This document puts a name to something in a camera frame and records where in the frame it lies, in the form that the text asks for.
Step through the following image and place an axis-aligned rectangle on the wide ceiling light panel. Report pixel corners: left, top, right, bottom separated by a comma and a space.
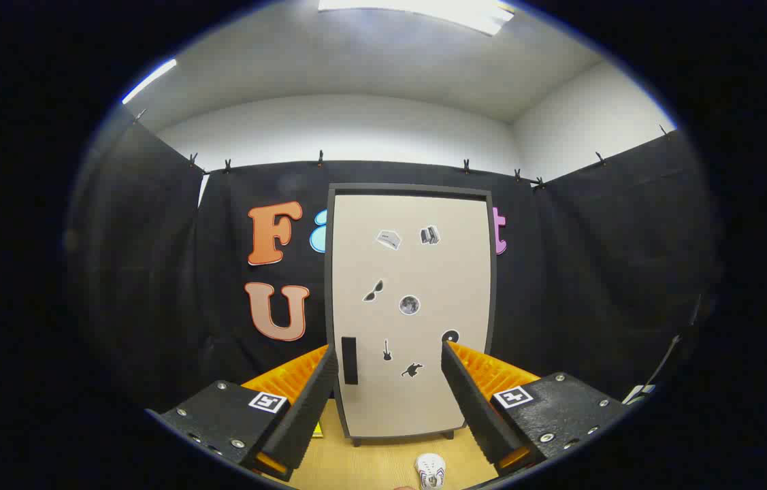
319, 0, 515, 36

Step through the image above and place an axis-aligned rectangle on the white striped canvas shoe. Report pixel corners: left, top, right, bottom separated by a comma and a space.
414, 453, 446, 489

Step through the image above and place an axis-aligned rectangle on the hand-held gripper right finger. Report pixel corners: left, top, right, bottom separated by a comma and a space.
440, 339, 630, 477

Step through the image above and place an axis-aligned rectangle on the black backdrop cloth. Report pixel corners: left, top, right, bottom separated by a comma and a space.
67, 109, 724, 416

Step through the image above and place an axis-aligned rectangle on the narrow ceiling light strip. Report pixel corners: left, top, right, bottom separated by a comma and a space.
122, 59, 178, 105

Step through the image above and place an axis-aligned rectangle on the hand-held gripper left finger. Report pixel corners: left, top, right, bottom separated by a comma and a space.
146, 344, 341, 477

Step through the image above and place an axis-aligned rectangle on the grey shoe cabinet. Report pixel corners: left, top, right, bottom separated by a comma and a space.
325, 184, 498, 446

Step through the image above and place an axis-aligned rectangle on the row of black cloth clips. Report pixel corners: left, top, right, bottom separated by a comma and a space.
131, 109, 670, 191

